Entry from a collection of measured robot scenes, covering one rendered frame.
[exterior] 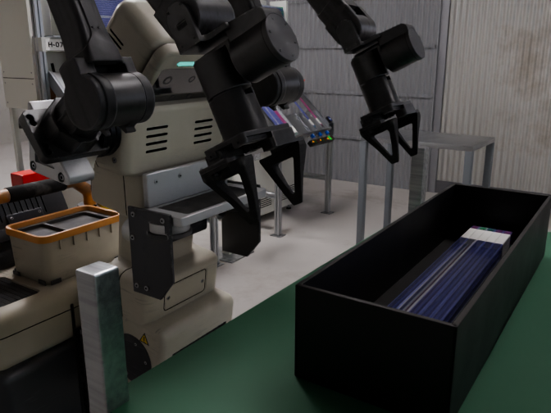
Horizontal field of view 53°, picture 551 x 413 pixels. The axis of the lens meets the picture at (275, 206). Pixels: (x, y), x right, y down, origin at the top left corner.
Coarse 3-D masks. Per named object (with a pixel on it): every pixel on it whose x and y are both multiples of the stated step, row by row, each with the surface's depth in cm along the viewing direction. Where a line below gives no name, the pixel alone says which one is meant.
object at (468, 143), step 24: (360, 144) 347; (408, 144) 328; (432, 144) 319; (456, 144) 313; (480, 144) 318; (360, 168) 350; (360, 192) 354; (360, 216) 358; (384, 216) 394; (360, 240) 362
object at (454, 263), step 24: (480, 240) 93; (504, 240) 93; (432, 264) 82; (456, 264) 82; (480, 264) 82; (408, 288) 74; (432, 288) 74; (456, 288) 74; (432, 312) 67; (456, 312) 70
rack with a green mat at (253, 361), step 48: (96, 288) 52; (288, 288) 85; (528, 288) 85; (96, 336) 53; (240, 336) 70; (288, 336) 70; (528, 336) 70; (96, 384) 55; (144, 384) 60; (192, 384) 60; (240, 384) 60; (288, 384) 60; (480, 384) 60; (528, 384) 60
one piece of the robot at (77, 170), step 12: (36, 108) 85; (36, 156) 87; (36, 168) 88; (48, 168) 86; (60, 168) 84; (72, 168) 85; (84, 168) 86; (60, 180) 85; (72, 180) 84; (84, 180) 86
